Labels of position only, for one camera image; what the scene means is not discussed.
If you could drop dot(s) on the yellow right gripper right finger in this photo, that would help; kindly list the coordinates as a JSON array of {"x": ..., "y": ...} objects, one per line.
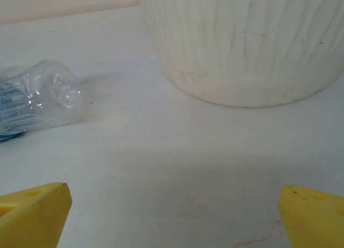
[{"x": 314, "y": 221}]

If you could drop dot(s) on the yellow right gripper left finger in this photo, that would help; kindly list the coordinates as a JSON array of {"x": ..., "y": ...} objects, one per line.
[{"x": 29, "y": 218}]

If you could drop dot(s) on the blue label water bottle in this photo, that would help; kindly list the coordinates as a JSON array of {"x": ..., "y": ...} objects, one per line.
[{"x": 35, "y": 97}]

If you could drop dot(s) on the white ribbed waste bin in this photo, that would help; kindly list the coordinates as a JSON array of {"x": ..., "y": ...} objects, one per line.
[{"x": 242, "y": 43}]

